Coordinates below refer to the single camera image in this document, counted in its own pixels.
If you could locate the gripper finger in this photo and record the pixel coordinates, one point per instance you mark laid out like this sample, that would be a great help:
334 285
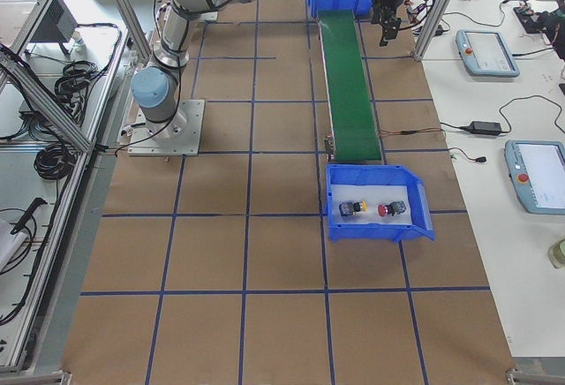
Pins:
389 30

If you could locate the red mushroom push button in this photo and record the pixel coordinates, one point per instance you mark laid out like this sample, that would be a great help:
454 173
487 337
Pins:
393 208

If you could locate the yellow mushroom push button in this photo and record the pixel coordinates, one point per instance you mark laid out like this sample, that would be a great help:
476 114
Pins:
350 208

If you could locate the blue bin left side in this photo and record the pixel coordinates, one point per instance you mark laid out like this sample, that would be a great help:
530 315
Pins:
359 8

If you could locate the teach pendant far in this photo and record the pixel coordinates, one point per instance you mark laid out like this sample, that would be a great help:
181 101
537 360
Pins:
486 54

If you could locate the teach pendant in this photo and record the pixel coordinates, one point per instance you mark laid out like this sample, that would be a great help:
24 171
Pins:
536 170
486 54

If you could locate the green conveyor belt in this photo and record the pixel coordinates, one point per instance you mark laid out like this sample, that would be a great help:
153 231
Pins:
352 119

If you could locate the black power brick on desk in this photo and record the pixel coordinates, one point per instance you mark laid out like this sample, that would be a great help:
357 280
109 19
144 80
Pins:
483 128

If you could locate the clear label holder right bin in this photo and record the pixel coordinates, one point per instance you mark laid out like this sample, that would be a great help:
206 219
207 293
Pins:
427 219

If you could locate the white foam pad right bin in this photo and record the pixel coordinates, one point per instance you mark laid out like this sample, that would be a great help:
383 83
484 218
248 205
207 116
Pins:
373 196

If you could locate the teach pendant near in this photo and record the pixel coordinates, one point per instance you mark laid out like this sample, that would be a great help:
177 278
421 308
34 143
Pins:
536 170

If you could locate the aluminium frame post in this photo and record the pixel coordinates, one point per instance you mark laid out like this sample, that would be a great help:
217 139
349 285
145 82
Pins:
429 29

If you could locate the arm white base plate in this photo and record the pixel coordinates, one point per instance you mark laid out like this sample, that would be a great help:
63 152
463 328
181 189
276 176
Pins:
181 137

